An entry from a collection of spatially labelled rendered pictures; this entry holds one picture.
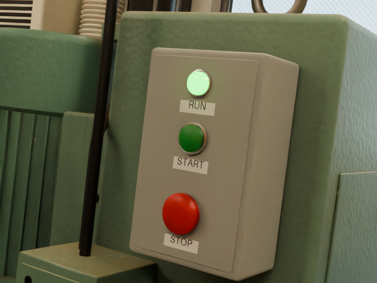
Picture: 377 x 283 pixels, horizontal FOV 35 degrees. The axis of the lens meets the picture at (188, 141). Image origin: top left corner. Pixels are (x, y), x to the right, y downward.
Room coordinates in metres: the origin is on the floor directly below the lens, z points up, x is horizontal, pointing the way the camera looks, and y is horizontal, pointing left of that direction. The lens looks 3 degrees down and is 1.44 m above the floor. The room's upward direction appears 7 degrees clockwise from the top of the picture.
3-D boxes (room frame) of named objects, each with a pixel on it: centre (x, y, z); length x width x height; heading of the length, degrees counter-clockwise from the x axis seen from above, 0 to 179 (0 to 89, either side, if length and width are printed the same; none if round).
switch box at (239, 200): (0.47, -0.02, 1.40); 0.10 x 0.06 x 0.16; 57
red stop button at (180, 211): (0.44, 0.00, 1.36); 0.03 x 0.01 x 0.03; 57
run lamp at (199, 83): (0.44, 0.00, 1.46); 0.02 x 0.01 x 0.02; 57
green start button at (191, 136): (0.44, 0.00, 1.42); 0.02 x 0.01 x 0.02; 57
